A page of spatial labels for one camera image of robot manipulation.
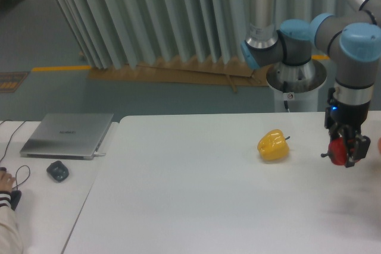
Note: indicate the pink object at edge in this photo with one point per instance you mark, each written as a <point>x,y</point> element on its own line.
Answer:
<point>379,145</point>

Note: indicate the person's hand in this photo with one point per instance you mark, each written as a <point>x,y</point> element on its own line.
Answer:
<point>6,181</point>

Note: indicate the red bell pepper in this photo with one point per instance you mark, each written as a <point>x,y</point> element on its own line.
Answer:
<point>337,152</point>

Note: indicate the pale green folding curtain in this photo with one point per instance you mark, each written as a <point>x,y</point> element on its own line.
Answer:
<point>115,33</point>

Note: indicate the striped cuff cream sleeve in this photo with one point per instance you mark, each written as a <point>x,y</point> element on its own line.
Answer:
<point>11,241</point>

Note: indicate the yellow bell pepper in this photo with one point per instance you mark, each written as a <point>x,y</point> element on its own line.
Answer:
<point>273,146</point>

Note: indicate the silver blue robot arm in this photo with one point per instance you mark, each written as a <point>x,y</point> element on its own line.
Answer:
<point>352,43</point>

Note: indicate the brown cardboard sheet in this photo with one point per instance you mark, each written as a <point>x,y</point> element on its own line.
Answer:
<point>233,74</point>

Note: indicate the silver closed laptop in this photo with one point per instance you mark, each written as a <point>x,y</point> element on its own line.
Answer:
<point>68,136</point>

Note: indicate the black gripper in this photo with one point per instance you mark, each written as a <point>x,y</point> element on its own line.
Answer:
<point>339,114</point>

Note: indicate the white laptop cable plug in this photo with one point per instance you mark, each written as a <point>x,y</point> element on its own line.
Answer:
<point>99,154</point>

